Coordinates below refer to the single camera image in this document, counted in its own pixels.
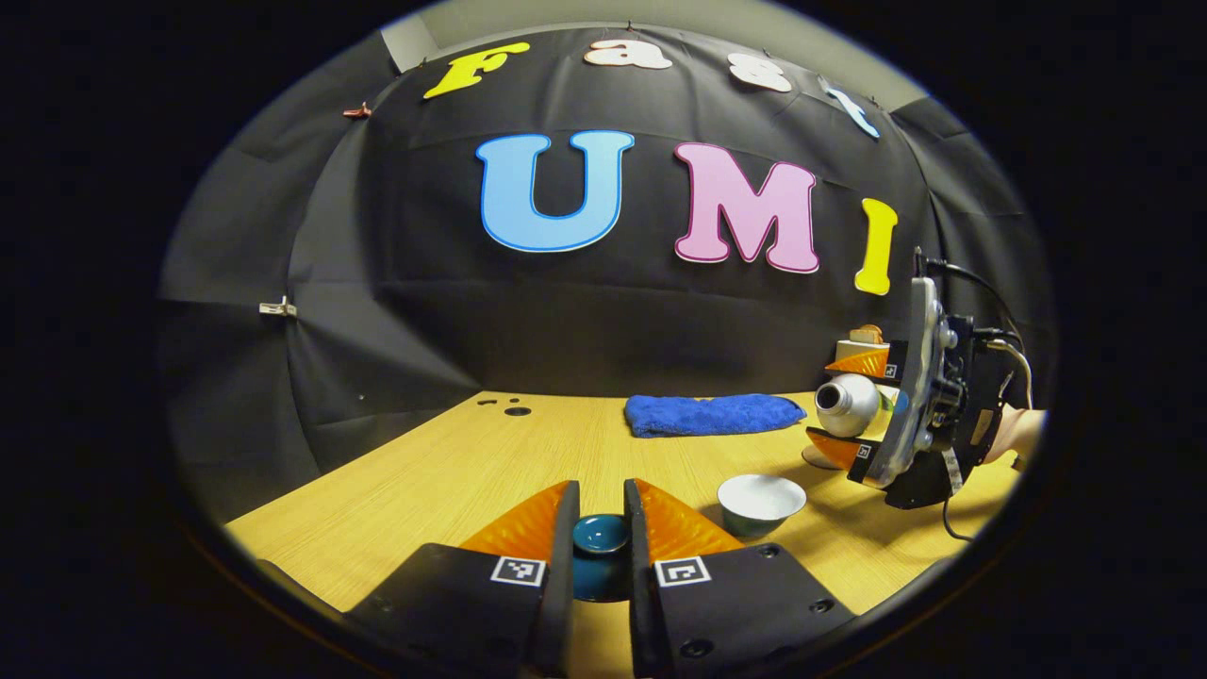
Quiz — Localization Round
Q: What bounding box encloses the blue towel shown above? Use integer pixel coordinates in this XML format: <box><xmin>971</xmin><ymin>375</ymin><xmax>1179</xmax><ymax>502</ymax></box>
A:
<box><xmin>624</xmin><ymin>393</ymin><xmax>808</xmax><ymax>439</ymax></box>

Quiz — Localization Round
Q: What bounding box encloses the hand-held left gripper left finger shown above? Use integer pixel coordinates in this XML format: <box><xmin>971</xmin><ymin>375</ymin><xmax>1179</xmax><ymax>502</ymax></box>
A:
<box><xmin>344</xmin><ymin>480</ymin><xmax>582</xmax><ymax>678</ymax></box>

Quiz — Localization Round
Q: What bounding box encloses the grey cable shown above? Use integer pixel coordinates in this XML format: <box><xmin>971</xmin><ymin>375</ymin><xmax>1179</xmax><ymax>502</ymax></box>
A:
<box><xmin>985</xmin><ymin>338</ymin><xmax>1035</xmax><ymax>408</ymax></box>

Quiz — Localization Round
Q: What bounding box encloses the teal white-lined teacup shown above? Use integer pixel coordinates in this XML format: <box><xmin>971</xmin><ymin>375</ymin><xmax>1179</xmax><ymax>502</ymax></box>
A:
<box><xmin>718</xmin><ymin>473</ymin><xmax>808</xmax><ymax>540</ymax></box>

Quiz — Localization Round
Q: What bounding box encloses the black backdrop cloth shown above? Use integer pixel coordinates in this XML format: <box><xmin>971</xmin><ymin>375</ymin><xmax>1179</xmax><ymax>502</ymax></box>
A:
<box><xmin>158</xmin><ymin>24</ymin><xmax>1057</xmax><ymax>524</ymax></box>

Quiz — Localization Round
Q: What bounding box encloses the black cable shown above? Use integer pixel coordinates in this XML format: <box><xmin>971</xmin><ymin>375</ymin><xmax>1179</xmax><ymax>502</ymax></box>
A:
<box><xmin>913</xmin><ymin>247</ymin><xmax>1025</xmax><ymax>346</ymax></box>
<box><xmin>941</xmin><ymin>472</ymin><xmax>978</xmax><ymax>544</ymax></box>

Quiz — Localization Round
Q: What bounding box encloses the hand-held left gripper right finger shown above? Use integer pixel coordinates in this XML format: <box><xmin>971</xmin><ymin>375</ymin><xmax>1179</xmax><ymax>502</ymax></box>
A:
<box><xmin>622</xmin><ymin>478</ymin><xmax>857</xmax><ymax>678</ymax></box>

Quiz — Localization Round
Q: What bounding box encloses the silver green-label water bottle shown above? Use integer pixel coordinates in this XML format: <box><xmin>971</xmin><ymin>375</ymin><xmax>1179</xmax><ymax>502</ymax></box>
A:
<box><xmin>815</xmin><ymin>373</ymin><xmax>897</xmax><ymax>439</ymax></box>

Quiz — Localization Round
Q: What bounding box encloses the teal teacup lid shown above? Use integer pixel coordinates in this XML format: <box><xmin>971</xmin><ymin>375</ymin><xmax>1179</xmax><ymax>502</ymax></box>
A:
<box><xmin>572</xmin><ymin>514</ymin><xmax>633</xmax><ymax>603</ymax></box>

